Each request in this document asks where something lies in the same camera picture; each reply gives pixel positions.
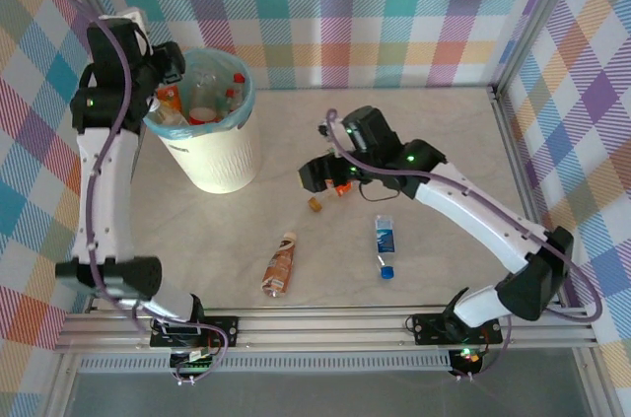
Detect orange label clear bottle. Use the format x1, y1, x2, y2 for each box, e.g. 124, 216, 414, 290
147, 85, 191, 127

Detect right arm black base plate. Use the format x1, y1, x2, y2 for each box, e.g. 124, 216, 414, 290
410, 313, 505, 345

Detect tall clear bottle red cap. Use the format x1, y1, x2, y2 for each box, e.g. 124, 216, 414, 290
216, 89, 241, 117

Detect electronics box lit LED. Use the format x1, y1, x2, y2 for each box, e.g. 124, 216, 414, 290
447, 345, 485, 379

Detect blue plastic bin liner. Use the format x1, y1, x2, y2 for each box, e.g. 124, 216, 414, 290
142, 47, 256, 138

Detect electronics board green terminals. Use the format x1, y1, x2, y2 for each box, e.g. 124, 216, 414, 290
169, 348, 219, 382

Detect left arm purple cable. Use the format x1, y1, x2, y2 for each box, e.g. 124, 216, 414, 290
68, 0, 233, 386

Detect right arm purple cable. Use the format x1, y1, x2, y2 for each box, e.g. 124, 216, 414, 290
324, 107, 605, 382

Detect cream plastic waste bin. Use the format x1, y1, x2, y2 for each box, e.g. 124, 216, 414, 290
162, 91, 262, 194

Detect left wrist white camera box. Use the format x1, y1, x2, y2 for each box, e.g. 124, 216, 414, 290
119, 6, 152, 59

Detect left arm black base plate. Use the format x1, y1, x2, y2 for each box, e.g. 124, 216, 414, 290
149, 315, 242, 350

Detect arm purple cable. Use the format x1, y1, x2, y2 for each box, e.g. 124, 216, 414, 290
324, 107, 605, 382
68, 0, 233, 386

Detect long aluminium mounting rail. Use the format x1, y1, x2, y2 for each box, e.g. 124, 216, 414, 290
52, 307, 600, 355

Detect aluminium frame leg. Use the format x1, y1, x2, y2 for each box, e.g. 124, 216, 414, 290
574, 347, 610, 417
43, 352, 83, 417

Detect brown coffee drink bottle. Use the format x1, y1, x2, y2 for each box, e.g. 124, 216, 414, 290
260, 231, 299, 299

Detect blue label water bottle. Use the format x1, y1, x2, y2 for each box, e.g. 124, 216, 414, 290
373, 213, 398, 281

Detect orange bottle with yellow cap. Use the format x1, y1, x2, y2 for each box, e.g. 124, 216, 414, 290
308, 178, 354, 214

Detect grey slotted cable duct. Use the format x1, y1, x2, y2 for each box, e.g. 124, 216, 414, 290
77, 355, 456, 373

